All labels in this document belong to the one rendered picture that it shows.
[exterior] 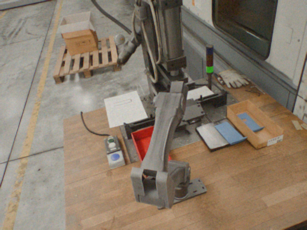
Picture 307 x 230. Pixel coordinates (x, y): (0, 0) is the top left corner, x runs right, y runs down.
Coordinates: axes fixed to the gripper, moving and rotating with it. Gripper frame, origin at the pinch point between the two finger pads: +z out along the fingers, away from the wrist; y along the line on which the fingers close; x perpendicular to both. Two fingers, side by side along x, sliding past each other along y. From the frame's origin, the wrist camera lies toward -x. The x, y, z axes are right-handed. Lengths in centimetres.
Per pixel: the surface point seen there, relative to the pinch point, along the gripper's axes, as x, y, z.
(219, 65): -80, 65, 83
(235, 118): -36.3, 1.5, 17.9
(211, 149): -18.4, -8.8, 16.0
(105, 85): 10, 160, 221
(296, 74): -75, 12, 15
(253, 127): -42.6, -4.8, 19.1
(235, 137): -30.7, -7.3, 16.0
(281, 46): -77, 30, 15
